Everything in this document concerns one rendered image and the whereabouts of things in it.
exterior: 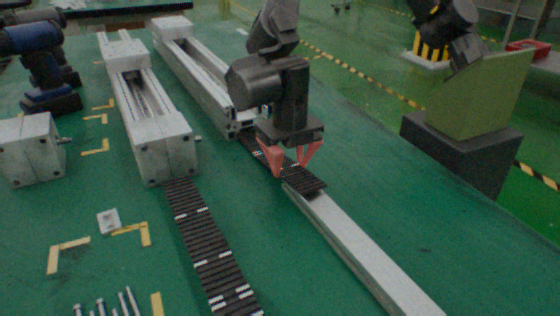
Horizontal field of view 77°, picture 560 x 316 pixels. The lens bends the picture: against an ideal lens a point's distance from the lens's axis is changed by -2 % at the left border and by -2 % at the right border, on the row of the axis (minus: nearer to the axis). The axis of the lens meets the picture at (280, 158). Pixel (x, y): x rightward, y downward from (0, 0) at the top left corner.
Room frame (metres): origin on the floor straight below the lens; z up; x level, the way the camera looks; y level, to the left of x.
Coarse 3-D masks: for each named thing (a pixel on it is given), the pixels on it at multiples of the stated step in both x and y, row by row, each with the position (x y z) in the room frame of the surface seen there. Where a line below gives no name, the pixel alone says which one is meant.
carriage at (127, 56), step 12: (108, 48) 0.96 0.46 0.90; (120, 48) 0.96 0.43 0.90; (132, 48) 0.96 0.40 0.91; (144, 48) 0.96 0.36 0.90; (108, 60) 0.87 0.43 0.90; (120, 60) 0.89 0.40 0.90; (132, 60) 0.90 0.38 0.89; (144, 60) 0.91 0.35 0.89; (108, 72) 0.87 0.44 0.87; (132, 72) 0.91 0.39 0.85
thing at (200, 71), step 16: (160, 48) 1.28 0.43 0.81; (176, 48) 1.10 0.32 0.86; (192, 48) 1.15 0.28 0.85; (176, 64) 1.05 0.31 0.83; (192, 64) 0.95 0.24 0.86; (208, 64) 1.01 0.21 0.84; (224, 64) 0.94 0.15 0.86; (192, 80) 0.90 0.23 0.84; (208, 80) 0.83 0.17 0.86; (224, 80) 0.89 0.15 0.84; (208, 96) 0.78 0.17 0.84; (224, 96) 0.73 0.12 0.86; (208, 112) 0.79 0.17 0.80; (224, 112) 0.68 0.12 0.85; (240, 112) 0.73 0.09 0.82; (256, 112) 0.71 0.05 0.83; (224, 128) 0.69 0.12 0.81; (240, 128) 0.69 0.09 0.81
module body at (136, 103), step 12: (120, 36) 1.26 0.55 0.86; (120, 72) 0.88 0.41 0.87; (144, 72) 0.88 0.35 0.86; (120, 84) 0.80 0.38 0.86; (132, 84) 0.87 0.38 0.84; (144, 84) 0.87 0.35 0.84; (156, 84) 0.80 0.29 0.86; (120, 96) 0.73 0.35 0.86; (132, 96) 0.82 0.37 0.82; (144, 96) 0.82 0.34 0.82; (156, 96) 0.73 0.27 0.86; (120, 108) 0.76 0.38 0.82; (132, 108) 0.67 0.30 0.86; (144, 108) 0.73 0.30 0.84; (156, 108) 0.74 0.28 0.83; (168, 108) 0.67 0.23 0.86; (132, 120) 0.62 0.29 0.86
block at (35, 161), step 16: (48, 112) 0.63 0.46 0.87; (0, 128) 0.57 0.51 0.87; (16, 128) 0.57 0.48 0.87; (32, 128) 0.57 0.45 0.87; (48, 128) 0.57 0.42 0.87; (0, 144) 0.52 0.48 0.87; (16, 144) 0.52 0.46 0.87; (32, 144) 0.53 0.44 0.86; (48, 144) 0.55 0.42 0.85; (0, 160) 0.51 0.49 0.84; (16, 160) 0.52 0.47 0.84; (32, 160) 0.53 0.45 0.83; (48, 160) 0.54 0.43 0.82; (64, 160) 0.59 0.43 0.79; (16, 176) 0.51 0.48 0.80; (32, 176) 0.53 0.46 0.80; (48, 176) 0.54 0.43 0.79; (64, 176) 0.55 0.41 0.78
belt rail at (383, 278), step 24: (288, 192) 0.49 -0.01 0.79; (312, 192) 0.46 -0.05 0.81; (312, 216) 0.43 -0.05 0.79; (336, 216) 0.41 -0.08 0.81; (336, 240) 0.36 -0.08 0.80; (360, 240) 0.36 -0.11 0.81; (360, 264) 0.32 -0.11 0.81; (384, 264) 0.31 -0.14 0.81; (384, 288) 0.28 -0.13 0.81; (408, 288) 0.28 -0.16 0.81; (408, 312) 0.24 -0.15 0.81; (432, 312) 0.24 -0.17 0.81
